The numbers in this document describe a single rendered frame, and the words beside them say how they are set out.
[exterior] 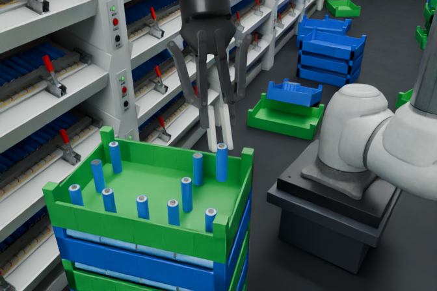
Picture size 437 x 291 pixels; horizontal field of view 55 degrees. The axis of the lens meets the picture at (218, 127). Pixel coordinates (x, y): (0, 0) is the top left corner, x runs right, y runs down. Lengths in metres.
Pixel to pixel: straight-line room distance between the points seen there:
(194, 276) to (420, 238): 0.95
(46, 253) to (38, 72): 0.45
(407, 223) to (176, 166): 0.93
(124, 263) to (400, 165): 0.65
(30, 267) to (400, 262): 1.01
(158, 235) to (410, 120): 0.62
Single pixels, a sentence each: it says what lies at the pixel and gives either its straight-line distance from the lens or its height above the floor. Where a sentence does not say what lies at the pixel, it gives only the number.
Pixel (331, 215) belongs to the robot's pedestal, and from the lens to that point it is 1.18.
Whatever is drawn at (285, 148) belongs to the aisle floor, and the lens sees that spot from 1.78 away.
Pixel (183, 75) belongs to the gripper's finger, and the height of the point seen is 0.73.
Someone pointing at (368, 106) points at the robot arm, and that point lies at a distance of 1.11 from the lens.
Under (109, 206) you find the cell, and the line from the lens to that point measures 0.71.
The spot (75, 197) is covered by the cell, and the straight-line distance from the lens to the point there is 0.72.
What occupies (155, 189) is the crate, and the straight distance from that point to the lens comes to 0.79.
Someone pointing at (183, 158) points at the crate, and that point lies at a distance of 0.81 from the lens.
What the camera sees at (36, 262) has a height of 0.18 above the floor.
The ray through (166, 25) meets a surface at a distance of 1.42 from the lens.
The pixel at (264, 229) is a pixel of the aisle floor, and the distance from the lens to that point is 1.40.
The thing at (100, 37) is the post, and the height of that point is 0.64.
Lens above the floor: 0.98
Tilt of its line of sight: 31 degrees down
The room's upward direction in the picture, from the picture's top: straight up
